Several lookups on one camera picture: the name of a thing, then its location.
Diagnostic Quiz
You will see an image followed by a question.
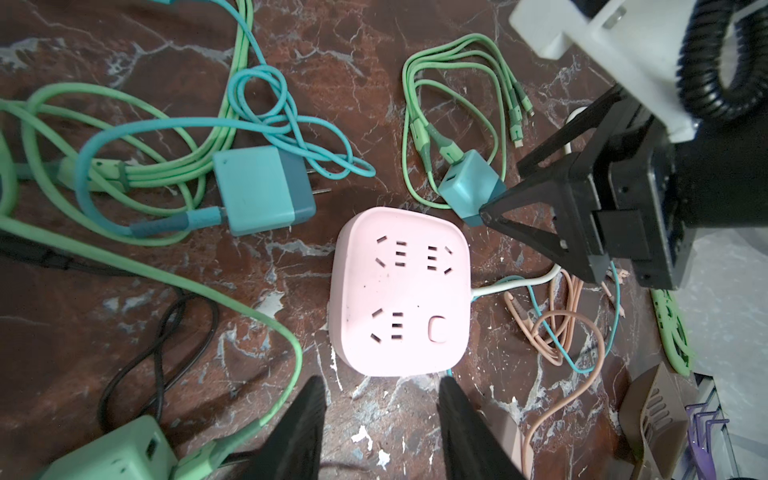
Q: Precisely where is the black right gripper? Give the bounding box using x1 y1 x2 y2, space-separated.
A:
480 85 767 290

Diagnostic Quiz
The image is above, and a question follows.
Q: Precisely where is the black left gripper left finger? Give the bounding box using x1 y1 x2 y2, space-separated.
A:
239 376 327 479

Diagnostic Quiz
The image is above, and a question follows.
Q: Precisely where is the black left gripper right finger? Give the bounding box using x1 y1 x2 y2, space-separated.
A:
437 376 524 480

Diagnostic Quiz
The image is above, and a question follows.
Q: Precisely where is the green plug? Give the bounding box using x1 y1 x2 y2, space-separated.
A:
438 150 507 227
33 415 178 480

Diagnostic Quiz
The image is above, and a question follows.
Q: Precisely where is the pink power socket cube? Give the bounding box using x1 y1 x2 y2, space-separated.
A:
328 207 472 377

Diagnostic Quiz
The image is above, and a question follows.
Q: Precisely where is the teal plug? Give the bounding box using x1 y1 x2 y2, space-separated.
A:
213 146 317 236

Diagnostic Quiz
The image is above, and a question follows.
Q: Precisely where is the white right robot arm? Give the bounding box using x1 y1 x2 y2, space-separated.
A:
480 1 767 290

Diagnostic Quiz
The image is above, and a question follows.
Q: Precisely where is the green plug in pink socket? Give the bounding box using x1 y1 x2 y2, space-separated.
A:
438 150 507 227

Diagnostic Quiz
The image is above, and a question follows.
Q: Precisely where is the green plastic toy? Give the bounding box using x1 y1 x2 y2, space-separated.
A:
650 289 695 377

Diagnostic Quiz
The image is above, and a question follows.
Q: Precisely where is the purple toy rake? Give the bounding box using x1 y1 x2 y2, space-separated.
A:
685 403 730 480

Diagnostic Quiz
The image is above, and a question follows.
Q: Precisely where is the pink charging cable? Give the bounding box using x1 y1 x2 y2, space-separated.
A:
502 266 628 480

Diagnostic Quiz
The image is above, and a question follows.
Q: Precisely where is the light green multi-head cable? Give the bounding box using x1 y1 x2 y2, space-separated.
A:
400 32 536 211

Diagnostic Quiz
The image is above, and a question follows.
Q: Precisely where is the white power cord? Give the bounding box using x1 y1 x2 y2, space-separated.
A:
470 106 592 301

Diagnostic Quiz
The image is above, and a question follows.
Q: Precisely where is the teal cable on left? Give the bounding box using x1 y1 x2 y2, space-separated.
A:
473 260 622 376

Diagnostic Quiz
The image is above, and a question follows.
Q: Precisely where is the black thin cable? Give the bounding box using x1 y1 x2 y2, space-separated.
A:
0 233 222 434

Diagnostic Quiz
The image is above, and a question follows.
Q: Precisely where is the teal charging cable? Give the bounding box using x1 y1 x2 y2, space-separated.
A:
74 0 378 238

